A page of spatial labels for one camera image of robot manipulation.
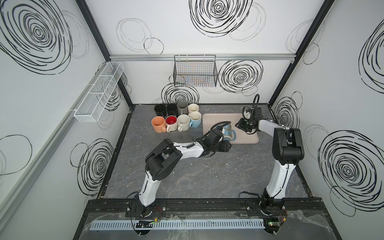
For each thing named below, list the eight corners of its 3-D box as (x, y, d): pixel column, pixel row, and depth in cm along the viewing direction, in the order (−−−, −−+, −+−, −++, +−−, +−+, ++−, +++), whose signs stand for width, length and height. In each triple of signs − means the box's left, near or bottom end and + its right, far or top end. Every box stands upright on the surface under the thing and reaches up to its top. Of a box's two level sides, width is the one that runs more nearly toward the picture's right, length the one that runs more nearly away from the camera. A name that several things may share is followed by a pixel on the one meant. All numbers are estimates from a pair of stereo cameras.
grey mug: (177, 119, 112) (176, 110, 104) (178, 110, 118) (177, 101, 110) (188, 119, 112) (187, 110, 104) (188, 110, 118) (187, 101, 110)
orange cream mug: (152, 134, 104) (149, 127, 97) (154, 124, 111) (152, 116, 104) (166, 134, 104) (164, 127, 97) (168, 124, 111) (166, 116, 104)
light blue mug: (189, 130, 105) (189, 123, 99) (189, 118, 112) (189, 111, 106) (201, 130, 105) (201, 123, 99) (200, 118, 112) (201, 111, 106)
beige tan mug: (177, 134, 103) (176, 128, 97) (178, 121, 111) (177, 114, 105) (189, 134, 103) (189, 128, 97) (189, 121, 111) (189, 114, 105)
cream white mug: (165, 133, 104) (163, 127, 98) (167, 122, 111) (165, 115, 105) (177, 134, 104) (176, 127, 98) (178, 122, 111) (177, 115, 105)
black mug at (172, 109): (167, 120, 111) (165, 111, 104) (169, 112, 116) (167, 103, 108) (177, 120, 111) (176, 111, 104) (178, 112, 116) (176, 103, 108)
